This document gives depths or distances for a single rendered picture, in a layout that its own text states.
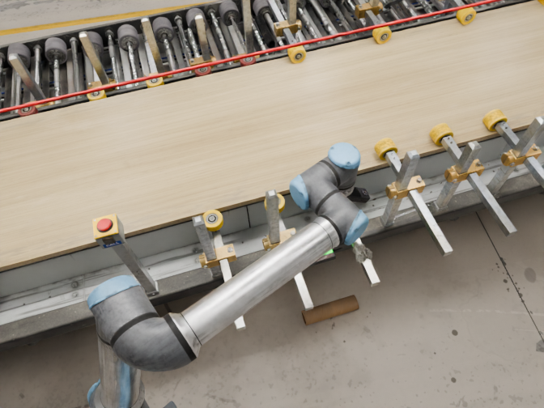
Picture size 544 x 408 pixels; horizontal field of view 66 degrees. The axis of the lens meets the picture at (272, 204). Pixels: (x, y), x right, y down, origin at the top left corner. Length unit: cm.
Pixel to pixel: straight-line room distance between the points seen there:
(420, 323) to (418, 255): 41
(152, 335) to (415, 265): 191
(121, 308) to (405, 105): 151
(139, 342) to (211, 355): 144
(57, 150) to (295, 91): 109
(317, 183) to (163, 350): 55
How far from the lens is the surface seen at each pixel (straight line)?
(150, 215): 169
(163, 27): 261
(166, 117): 200
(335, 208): 108
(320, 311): 232
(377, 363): 237
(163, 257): 191
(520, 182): 219
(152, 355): 95
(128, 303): 99
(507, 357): 259
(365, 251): 159
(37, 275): 198
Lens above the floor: 228
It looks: 58 degrees down
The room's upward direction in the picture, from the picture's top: 4 degrees counter-clockwise
